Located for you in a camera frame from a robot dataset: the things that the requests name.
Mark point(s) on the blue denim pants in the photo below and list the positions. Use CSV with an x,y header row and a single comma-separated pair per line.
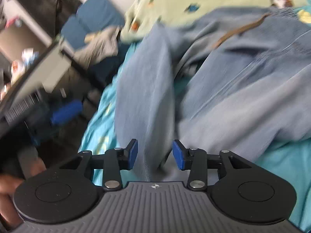
x,y
230,77

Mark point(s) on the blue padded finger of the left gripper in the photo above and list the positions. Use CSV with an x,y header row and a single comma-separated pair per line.
x,y
66,113

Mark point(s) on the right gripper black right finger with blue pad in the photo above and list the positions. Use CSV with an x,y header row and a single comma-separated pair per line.
x,y
237,187

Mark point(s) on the blue folded cushion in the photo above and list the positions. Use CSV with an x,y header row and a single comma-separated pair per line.
x,y
92,16

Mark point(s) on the teal smiley bed sheet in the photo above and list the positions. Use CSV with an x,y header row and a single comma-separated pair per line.
x,y
104,126

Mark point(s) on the grey desk with black edge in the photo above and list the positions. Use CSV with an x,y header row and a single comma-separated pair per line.
x,y
45,72

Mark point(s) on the person's left hand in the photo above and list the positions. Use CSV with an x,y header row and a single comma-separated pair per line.
x,y
9,216

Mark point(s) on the yellow plush toy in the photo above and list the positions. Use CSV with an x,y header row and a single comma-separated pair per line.
x,y
88,37

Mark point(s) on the grey pillow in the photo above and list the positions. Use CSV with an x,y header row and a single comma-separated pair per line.
x,y
101,45

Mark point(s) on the dark window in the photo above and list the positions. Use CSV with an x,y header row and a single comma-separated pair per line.
x,y
51,15

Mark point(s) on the tissue pack on desk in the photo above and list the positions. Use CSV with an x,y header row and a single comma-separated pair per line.
x,y
29,56

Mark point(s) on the white orange round gadget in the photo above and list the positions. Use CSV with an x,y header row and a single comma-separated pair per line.
x,y
17,68

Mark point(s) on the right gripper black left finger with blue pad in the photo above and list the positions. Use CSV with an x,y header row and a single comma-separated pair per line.
x,y
72,188

